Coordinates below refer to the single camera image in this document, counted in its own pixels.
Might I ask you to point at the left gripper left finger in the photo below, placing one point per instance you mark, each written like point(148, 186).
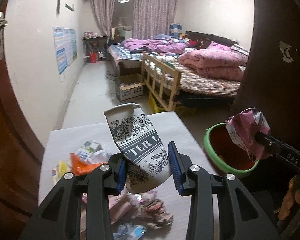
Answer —
point(59, 214)

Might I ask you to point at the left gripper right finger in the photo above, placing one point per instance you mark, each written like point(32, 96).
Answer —
point(240, 215)

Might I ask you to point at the yellow small box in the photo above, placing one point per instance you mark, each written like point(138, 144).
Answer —
point(60, 170)

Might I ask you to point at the orange snack bag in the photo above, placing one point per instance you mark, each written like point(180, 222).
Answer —
point(80, 168)

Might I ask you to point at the pink snack wrapper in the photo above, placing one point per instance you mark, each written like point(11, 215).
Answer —
point(242, 129)

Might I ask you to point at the white blue milk carton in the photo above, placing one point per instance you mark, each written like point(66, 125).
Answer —
point(92, 153)

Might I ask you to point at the white printed paper cup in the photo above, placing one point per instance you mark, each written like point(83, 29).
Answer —
point(137, 139)

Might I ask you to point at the blue white snack wrapper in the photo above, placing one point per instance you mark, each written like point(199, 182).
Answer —
point(129, 231)

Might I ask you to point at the brown paper ball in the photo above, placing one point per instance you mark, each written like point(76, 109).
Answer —
point(152, 211)

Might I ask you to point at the green rimmed red trash bin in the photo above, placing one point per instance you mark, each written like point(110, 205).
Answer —
point(226, 156)

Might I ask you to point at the person right hand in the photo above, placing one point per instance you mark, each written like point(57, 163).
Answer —
point(292, 196)

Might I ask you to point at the brown wooden door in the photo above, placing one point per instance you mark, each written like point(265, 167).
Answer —
point(21, 156)

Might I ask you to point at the dark wardrobe side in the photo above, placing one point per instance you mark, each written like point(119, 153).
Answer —
point(271, 82)

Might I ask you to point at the pink folded quilt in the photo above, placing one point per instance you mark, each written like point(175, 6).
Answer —
point(216, 62)

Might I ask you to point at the bed with checkered sheet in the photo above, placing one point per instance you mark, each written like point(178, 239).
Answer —
point(193, 89)

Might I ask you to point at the yellow plastic crate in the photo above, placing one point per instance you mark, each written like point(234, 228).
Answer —
point(154, 105)

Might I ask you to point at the cardboard box on floor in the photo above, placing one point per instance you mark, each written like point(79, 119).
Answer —
point(128, 86)

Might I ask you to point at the red bucket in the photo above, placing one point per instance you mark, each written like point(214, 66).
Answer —
point(93, 57)

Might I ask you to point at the dark side table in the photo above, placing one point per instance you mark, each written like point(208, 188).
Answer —
point(98, 44)

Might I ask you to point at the blue white striped pillow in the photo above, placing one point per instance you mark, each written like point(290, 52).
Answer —
point(175, 29)

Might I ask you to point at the purple rumpled blanket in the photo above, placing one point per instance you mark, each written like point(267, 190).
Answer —
point(158, 46)

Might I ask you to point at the pink curtains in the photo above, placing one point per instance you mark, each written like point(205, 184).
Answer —
point(150, 17)

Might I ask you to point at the wooden bed rail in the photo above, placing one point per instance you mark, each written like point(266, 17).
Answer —
point(154, 73)

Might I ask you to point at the blue wall poster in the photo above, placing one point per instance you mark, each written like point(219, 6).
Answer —
point(65, 47)

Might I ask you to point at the silver door handle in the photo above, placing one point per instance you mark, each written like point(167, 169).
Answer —
point(3, 24)

